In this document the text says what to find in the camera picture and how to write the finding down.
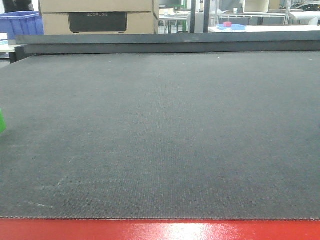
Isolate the dark grey conveyor belt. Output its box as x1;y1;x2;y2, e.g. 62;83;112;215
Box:
0;51;320;220

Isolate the small red block far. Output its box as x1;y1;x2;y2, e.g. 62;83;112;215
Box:
223;21;232;28

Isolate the green block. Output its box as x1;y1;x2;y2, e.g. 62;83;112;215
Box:
0;109;7;133

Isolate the blue plastic bin far left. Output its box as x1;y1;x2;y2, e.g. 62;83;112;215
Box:
0;11;44;40

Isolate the red conveyor front edge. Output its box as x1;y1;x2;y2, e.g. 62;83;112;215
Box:
0;219;320;240

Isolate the shallow blue tray far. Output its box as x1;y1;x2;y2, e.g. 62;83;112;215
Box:
216;24;246;31

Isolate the cardboard box with black label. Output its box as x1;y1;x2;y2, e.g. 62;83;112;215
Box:
39;0;159;35

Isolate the black conveyor back rail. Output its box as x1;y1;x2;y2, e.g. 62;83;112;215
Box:
14;31;320;61

